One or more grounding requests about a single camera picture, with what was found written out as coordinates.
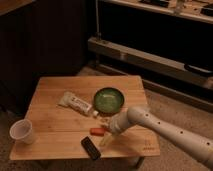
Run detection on vertical metal pole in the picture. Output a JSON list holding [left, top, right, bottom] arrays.
[[95, 0, 101, 40]]

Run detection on wooden folding table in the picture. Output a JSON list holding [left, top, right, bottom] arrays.
[[9, 75, 161, 170]]

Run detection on white tube package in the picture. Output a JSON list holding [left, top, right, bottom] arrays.
[[59, 92, 99, 117]]

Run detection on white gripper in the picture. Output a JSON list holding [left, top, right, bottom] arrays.
[[99, 113, 129, 147]]

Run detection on dark wooden cabinet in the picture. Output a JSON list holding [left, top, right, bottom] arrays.
[[0, 0, 85, 113]]

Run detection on long white shelf rail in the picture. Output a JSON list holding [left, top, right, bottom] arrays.
[[88, 37, 213, 85]]

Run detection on green ceramic bowl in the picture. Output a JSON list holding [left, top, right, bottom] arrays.
[[93, 87, 125, 114]]

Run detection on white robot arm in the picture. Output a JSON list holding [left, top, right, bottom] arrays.
[[107, 105, 213, 171]]

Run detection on white plastic cup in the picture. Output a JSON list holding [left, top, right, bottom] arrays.
[[9, 119, 36, 144]]

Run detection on black remote control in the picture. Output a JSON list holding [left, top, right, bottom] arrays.
[[81, 137, 101, 160]]

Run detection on background workbench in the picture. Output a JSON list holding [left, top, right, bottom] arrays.
[[102, 0, 213, 24]]

